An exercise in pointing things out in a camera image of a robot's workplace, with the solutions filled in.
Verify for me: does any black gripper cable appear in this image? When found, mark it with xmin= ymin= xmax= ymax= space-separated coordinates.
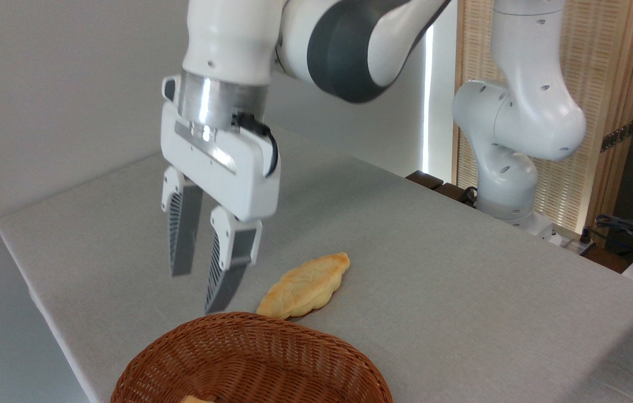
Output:
xmin=232 ymin=111 xmax=280 ymax=178

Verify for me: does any grey tablecloth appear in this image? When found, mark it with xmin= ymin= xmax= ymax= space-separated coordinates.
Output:
xmin=0 ymin=123 xmax=633 ymax=403

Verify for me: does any brown wicker basket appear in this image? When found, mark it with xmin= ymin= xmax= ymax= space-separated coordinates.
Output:
xmin=110 ymin=312 xmax=394 ymax=403

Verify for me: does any metal screen hinge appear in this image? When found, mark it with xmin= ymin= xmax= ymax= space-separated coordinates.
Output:
xmin=600 ymin=120 xmax=633 ymax=153

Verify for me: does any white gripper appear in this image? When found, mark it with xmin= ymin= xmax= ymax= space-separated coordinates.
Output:
xmin=160 ymin=102 xmax=282 ymax=315

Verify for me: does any bamboo folding screen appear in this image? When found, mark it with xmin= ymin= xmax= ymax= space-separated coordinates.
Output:
xmin=453 ymin=0 xmax=633 ymax=237

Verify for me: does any pale leaf-shaped bread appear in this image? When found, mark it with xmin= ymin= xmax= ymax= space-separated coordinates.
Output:
xmin=256 ymin=252 xmax=351 ymax=321

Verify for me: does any dark wooden furniture edge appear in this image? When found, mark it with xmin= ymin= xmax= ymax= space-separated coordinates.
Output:
xmin=405 ymin=170 xmax=479 ymax=209

